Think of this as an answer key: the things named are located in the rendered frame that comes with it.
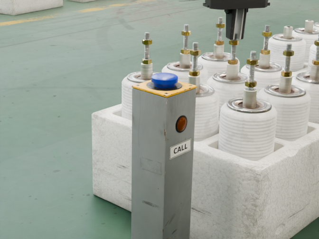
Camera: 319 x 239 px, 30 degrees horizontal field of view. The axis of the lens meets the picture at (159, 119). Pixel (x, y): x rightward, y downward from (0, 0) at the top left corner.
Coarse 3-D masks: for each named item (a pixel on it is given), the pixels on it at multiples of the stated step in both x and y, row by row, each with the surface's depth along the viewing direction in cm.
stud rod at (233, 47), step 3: (234, 39) 113; (234, 45) 114; (231, 48) 114; (234, 48) 114; (231, 51) 115; (234, 51) 114; (231, 54) 115; (234, 54) 114; (231, 57) 115; (234, 57) 115
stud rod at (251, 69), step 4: (252, 52) 97; (252, 56) 98; (252, 68) 98; (252, 72) 98; (248, 76) 99; (252, 76) 99; (248, 80) 99; (252, 80) 99; (248, 88) 100; (252, 88) 99
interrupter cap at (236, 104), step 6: (228, 102) 101; (234, 102) 101; (240, 102) 102; (258, 102) 102; (264, 102) 102; (234, 108) 98; (240, 108) 99; (246, 108) 100; (252, 108) 100; (258, 108) 99; (264, 108) 99; (270, 108) 99
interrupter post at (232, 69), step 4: (228, 64) 115; (232, 64) 115; (236, 64) 115; (228, 68) 115; (232, 68) 115; (236, 68) 115; (228, 72) 115; (232, 72) 115; (236, 72) 115; (228, 76) 116; (232, 76) 115; (236, 76) 116
